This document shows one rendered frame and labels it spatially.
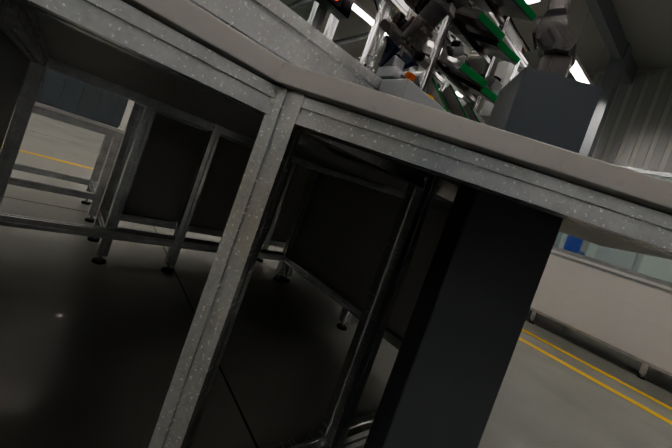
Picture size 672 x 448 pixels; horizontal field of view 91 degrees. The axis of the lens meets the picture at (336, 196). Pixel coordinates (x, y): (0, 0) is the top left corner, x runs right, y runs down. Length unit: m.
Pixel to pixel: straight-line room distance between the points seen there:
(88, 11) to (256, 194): 0.26
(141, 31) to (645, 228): 0.62
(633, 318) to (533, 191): 4.07
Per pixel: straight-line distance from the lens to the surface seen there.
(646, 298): 4.52
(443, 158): 0.46
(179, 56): 0.44
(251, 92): 0.48
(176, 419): 0.62
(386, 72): 0.97
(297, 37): 0.59
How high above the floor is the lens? 0.72
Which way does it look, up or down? 1 degrees down
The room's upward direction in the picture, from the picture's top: 20 degrees clockwise
